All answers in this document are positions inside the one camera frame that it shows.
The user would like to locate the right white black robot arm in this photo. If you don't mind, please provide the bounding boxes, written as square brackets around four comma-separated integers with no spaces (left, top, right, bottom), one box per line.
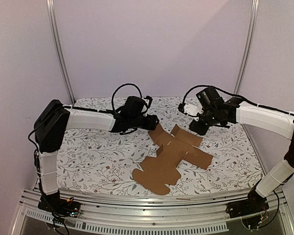
[178,85,294,213]

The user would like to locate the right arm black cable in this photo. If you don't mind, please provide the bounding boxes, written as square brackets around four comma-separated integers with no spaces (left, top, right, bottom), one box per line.
[181,85,294,116]

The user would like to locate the right aluminium frame post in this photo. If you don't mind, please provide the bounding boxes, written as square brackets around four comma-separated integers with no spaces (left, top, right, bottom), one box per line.
[234,0,260,94]

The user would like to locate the brown cardboard box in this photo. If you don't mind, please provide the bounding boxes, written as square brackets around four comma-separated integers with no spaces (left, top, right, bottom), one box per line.
[132,124,213,195]

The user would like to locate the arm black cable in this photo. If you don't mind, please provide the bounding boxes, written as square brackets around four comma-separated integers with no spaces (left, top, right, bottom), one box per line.
[181,85,294,116]
[111,83,144,116]

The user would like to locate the floral patterned table mat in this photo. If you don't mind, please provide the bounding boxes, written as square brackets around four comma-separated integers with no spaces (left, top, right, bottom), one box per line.
[38,96,270,196]

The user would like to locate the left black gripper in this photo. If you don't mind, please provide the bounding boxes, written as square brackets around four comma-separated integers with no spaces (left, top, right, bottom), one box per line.
[129,114,159,130]

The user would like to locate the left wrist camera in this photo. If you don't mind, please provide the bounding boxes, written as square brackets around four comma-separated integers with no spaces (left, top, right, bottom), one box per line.
[143,95,153,110]

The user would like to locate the aluminium frame post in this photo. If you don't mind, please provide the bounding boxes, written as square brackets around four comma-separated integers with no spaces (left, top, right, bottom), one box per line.
[46,0,76,104]
[234,0,260,94]

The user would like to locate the aluminium front rail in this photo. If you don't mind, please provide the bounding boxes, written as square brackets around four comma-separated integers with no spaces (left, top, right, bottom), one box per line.
[11,188,294,235]

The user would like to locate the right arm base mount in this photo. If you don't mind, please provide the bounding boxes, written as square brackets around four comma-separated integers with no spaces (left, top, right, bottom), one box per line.
[225,188,269,218]

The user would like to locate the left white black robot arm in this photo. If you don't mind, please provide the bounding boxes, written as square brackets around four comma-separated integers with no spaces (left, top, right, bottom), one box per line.
[31,96,159,212]

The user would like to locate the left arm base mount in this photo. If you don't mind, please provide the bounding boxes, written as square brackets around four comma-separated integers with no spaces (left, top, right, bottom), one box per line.
[38,191,81,217]

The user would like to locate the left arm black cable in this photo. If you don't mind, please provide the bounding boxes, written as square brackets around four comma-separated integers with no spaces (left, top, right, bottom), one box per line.
[111,83,144,116]

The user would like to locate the left aluminium frame post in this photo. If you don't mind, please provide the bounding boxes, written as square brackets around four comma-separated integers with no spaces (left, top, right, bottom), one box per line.
[46,0,76,104]

